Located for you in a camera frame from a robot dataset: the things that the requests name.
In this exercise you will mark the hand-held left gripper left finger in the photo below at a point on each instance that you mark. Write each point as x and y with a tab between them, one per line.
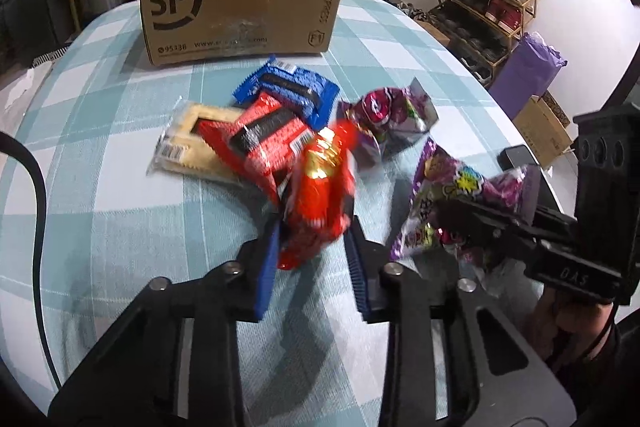
267	267

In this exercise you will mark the person's right hand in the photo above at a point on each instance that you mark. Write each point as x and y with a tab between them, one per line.
565	322

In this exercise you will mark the shiny red snack packet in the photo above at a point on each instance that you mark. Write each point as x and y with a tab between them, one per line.
320	187

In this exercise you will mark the cream biscuit packet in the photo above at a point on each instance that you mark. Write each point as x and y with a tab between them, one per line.
185	147

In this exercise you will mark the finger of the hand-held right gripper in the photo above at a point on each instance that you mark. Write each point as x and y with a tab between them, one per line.
495	232
555	221

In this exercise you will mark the pile of scattered shoes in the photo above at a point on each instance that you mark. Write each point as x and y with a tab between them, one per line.
407	9

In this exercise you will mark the small cardboard box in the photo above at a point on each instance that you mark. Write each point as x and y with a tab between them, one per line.
432	34

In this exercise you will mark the shoe rack with shoes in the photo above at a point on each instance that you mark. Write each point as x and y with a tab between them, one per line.
502	13

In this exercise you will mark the black white patterned rug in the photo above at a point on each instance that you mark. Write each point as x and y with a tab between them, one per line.
47	57

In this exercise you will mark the blue snack packet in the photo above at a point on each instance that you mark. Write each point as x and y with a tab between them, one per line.
295	87

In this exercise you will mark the purple bag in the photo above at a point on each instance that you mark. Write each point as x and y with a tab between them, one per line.
530	72

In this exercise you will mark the red black-label snack packet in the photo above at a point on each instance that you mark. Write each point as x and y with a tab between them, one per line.
255	142

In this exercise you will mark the brown cardboard box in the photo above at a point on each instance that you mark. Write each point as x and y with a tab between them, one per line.
240	7

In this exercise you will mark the purple snack packet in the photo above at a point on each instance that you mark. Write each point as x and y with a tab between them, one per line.
450	177
395	117

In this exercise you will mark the black flat device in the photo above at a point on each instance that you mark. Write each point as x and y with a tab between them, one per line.
519	156

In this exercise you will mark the wooden shoe rack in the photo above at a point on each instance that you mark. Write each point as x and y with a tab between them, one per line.
525	7

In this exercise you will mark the patterned cardboard box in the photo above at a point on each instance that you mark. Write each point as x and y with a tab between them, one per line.
542	132

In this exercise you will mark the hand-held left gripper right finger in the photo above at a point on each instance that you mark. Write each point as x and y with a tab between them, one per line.
359	277

